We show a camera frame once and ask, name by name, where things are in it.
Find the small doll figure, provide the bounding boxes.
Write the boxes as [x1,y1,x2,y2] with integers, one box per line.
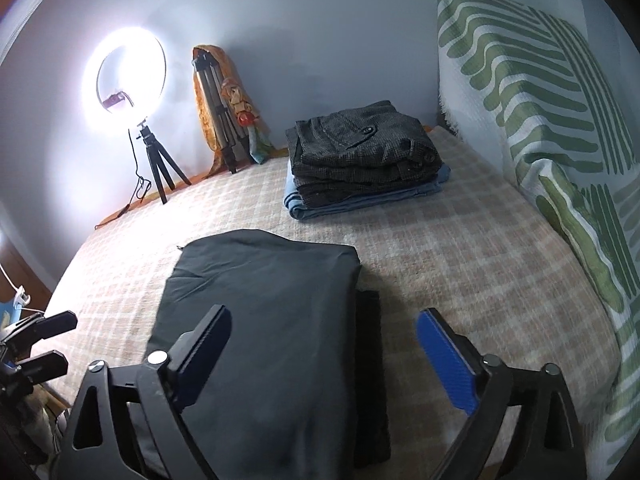
[221,79,262,127]

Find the green striped pillow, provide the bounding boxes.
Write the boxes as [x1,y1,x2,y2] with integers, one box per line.
[435,0,640,471]

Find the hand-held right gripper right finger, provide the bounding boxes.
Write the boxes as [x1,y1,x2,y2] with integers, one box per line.
[415,308,586,480]

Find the folded light blue jeans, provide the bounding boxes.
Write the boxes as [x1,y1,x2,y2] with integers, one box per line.
[282,165,446,221]

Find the black pants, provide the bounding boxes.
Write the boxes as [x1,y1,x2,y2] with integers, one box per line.
[135,229,392,480]

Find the folded grey tweed pants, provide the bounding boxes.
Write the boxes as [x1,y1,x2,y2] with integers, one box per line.
[286,101,444,207]

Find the folded black tripod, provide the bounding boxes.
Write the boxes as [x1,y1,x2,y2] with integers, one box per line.
[192,55,252,175]

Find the person's left hand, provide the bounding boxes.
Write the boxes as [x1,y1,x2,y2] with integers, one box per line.
[21,392,70,462]

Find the phone holder clip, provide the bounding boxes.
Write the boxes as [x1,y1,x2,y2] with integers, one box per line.
[101,90,133,111]

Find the folded dark blue jeans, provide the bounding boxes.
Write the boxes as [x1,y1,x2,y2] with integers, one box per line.
[420,162,452,196]

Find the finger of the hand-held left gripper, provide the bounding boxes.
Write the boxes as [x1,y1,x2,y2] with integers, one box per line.
[15,351,69,386]
[10,310,79,348]

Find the orange patterned cloth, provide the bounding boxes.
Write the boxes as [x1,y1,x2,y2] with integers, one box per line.
[192,45,273,177]

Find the beige checked bed mattress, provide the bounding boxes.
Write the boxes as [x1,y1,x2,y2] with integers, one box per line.
[45,125,626,480]

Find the small black tripod stand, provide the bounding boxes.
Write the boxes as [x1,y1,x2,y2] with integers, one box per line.
[132,119,192,206]

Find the wooden bed frame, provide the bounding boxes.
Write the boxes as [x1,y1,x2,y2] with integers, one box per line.
[94,170,222,232]

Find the white ring light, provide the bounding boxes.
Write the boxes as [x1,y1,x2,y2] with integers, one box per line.
[81,26,169,132]

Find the white cable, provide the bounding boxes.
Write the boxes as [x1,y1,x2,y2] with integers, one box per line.
[0,262,32,312]

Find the teal cloth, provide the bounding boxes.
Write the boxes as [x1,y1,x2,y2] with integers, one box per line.
[249,125,277,165]

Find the black ring light cable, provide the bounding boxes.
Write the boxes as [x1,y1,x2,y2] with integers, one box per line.
[92,129,152,232]

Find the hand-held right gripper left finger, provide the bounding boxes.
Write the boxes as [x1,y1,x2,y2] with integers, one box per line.
[57,304,233,480]

